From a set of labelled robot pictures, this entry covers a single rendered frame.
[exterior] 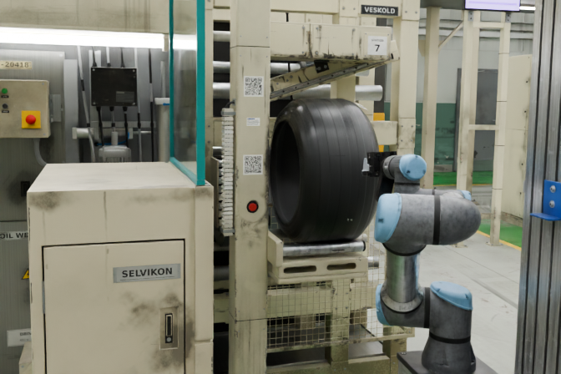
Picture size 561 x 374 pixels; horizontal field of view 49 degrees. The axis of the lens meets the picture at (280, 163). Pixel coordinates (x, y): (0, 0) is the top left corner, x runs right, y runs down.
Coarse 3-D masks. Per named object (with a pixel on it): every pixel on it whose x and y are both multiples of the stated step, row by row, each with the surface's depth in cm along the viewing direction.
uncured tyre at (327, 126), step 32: (288, 128) 265; (320, 128) 222; (352, 128) 225; (288, 160) 272; (320, 160) 218; (352, 160) 221; (288, 192) 270; (320, 192) 218; (352, 192) 221; (288, 224) 239; (320, 224) 224; (352, 224) 228
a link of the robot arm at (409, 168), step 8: (392, 160) 187; (400, 160) 182; (408, 160) 179; (416, 160) 179; (424, 160) 180; (392, 168) 186; (400, 168) 181; (408, 168) 178; (416, 168) 179; (424, 168) 180; (392, 176) 188; (400, 176) 182; (408, 176) 179; (416, 176) 179
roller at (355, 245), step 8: (352, 240) 239; (360, 240) 240; (288, 248) 230; (296, 248) 231; (304, 248) 232; (312, 248) 233; (320, 248) 234; (328, 248) 235; (336, 248) 236; (344, 248) 236; (352, 248) 237; (360, 248) 238
